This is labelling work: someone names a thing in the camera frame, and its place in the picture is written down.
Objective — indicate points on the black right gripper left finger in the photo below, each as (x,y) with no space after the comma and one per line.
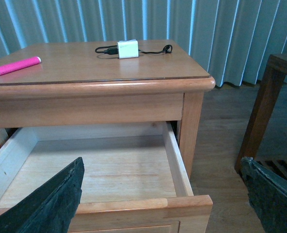
(51,207)

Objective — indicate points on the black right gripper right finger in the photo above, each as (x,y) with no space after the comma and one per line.
(267,194)

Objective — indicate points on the wooden drawer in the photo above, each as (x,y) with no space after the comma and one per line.
(135,180)

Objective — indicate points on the pink marker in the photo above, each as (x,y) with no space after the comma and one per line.
(18,65)

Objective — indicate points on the wooden nightstand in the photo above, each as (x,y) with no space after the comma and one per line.
(74,85)

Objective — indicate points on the dark wooden side table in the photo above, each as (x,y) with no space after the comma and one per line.
(270,86)

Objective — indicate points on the pale pleated curtain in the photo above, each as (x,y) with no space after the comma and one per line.
(231,39)

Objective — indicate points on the white charger adapter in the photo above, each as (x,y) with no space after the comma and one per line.
(128,49)

